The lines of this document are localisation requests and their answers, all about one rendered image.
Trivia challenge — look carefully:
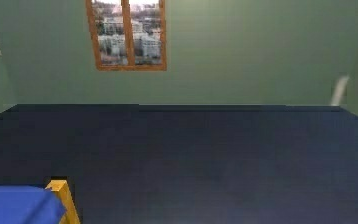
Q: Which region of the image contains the white leaning stick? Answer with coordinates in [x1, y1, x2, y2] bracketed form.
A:
[330, 75, 350, 107]

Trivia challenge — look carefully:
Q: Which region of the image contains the wooden framed window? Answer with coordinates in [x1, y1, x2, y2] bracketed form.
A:
[84, 0, 168, 72]

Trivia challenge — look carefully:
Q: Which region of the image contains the wooden bed with blue cover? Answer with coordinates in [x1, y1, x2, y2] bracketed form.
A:
[0, 179, 81, 224]

